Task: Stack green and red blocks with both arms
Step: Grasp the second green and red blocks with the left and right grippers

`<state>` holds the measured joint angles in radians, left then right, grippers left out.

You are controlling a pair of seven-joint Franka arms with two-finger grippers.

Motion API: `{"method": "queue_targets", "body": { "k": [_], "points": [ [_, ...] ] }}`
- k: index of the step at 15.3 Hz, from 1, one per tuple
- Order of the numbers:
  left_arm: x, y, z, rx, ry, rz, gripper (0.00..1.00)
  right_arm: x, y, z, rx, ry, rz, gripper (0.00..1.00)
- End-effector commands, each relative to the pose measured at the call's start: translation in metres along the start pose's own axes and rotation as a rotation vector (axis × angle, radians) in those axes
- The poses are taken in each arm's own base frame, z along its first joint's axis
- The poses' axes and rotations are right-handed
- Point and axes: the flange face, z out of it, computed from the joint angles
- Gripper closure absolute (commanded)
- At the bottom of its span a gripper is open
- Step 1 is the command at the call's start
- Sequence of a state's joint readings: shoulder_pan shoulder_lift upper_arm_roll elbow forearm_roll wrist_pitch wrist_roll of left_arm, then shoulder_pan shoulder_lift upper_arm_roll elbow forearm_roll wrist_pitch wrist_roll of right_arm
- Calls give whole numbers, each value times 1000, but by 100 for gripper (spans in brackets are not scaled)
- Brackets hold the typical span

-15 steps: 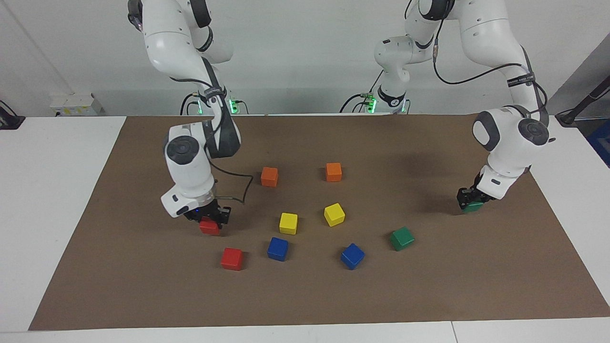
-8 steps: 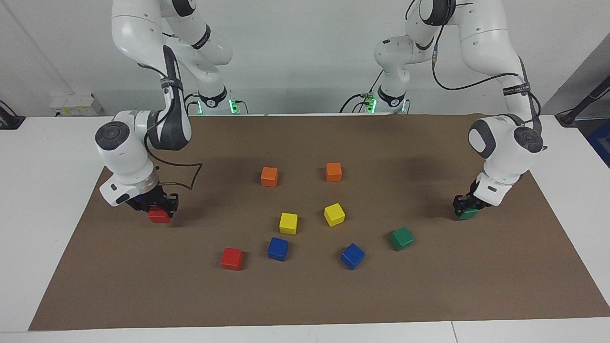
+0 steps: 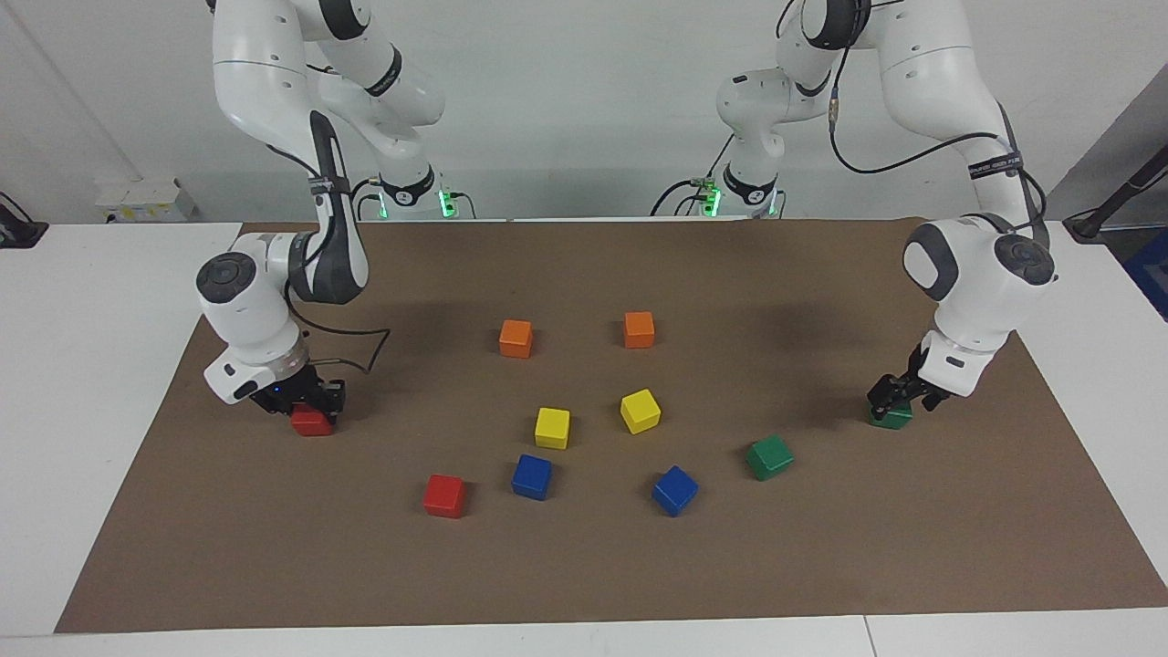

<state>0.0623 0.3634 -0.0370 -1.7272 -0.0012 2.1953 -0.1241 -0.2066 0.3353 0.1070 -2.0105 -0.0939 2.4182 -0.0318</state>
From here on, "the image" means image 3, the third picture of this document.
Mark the blue cube block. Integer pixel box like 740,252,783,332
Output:
511,454,554,502
652,465,700,518

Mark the black curved base cable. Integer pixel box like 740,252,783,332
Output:
650,179,700,218

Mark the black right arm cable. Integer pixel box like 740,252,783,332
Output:
265,144,393,375

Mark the white wall socket box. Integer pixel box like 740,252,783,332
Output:
95,177,198,224

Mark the black clamp stand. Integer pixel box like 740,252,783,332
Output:
0,192,49,249

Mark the brown table mat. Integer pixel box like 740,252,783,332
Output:
53,219,1168,634

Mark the blue bin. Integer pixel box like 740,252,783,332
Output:
1124,228,1168,322

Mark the black tripod stand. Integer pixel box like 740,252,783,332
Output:
1062,144,1168,244

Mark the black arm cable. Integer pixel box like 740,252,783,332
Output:
265,144,393,375
826,36,1052,252

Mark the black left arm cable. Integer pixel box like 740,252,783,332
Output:
826,36,1052,252

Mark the yellow cube block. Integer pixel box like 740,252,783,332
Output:
620,389,662,435
534,407,571,450

